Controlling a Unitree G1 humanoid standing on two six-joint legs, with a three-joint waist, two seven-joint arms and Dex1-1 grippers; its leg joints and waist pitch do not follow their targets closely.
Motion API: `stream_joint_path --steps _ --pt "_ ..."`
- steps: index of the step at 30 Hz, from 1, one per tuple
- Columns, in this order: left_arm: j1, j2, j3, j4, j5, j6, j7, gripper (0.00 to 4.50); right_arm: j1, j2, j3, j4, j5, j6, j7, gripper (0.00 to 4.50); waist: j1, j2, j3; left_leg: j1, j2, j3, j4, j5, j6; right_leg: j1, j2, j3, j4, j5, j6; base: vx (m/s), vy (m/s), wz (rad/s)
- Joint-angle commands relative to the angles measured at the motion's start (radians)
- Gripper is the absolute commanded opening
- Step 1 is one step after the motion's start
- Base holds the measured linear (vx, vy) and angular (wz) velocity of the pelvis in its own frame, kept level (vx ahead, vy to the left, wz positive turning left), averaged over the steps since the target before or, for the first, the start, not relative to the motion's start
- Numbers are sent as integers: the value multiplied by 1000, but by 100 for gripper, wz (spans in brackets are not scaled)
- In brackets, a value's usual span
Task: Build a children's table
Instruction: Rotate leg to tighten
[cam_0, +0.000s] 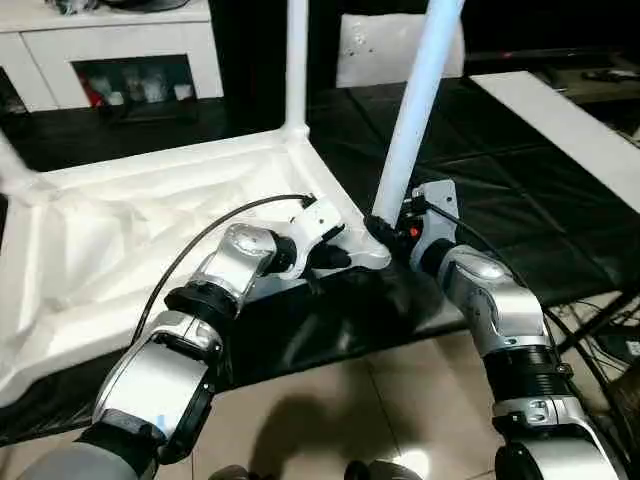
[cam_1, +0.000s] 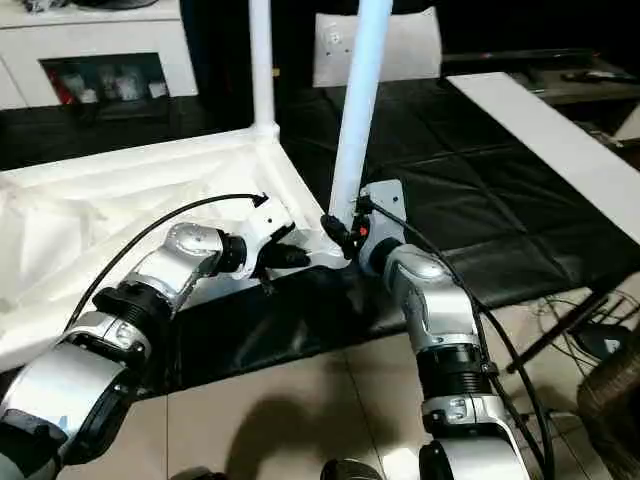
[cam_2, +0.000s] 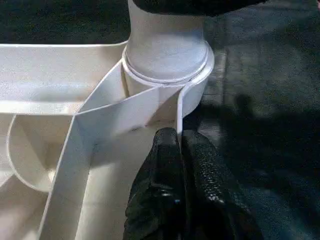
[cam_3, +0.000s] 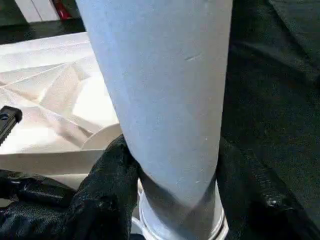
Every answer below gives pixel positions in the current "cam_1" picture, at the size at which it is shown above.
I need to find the brown woven basket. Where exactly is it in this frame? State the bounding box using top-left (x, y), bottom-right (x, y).
top-left (577, 344), bottom-right (640, 480)

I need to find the white plastic table top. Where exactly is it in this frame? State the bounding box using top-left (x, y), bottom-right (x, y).
top-left (0, 124), bottom-right (361, 374)

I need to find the white chair back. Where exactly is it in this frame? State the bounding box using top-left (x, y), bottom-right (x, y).
top-left (312, 5), bottom-right (444, 89)

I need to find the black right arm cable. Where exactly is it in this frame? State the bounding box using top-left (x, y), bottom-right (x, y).
top-left (369, 202), bottom-right (556, 480)

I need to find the dark robot foot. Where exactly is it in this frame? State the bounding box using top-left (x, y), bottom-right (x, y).
top-left (319, 457), bottom-right (381, 480)
top-left (174, 467), bottom-right (226, 480)

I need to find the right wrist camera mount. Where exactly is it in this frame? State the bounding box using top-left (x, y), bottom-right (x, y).
top-left (357, 178), bottom-right (409, 274)

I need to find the black cabinet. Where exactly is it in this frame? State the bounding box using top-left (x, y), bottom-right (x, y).
top-left (179, 0), bottom-right (361, 136)

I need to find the dark grey floor device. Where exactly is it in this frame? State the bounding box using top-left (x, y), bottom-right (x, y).
top-left (577, 324), bottom-right (631, 359)

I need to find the black tripod leg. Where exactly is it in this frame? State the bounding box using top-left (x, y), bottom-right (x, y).
top-left (505, 294), bottom-right (609, 374)

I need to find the white table leg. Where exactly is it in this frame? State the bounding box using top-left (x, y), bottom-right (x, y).
top-left (248, 0), bottom-right (281, 141)
top-left (327, 0), bottom-right (396, 229)

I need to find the white glass-door cabinet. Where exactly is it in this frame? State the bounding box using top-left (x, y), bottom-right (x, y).
top-left (0, 0), bottom-right (199, 111)

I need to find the dark robot left foot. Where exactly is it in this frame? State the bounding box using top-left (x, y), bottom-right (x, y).
top-left (174, 467), bottom-right (226, 480)

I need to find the black remote control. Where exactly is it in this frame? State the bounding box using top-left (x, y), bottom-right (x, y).
top-left (562, 71), bottom-right (636, 84)

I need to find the dark robot right foot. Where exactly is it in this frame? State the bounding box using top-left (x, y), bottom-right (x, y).
top-left (319, 457), bottom-right (381, 480)

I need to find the grey metal floor bracket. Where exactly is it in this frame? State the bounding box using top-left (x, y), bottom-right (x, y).
top-left (519, 408), bottom-right (581, 422)

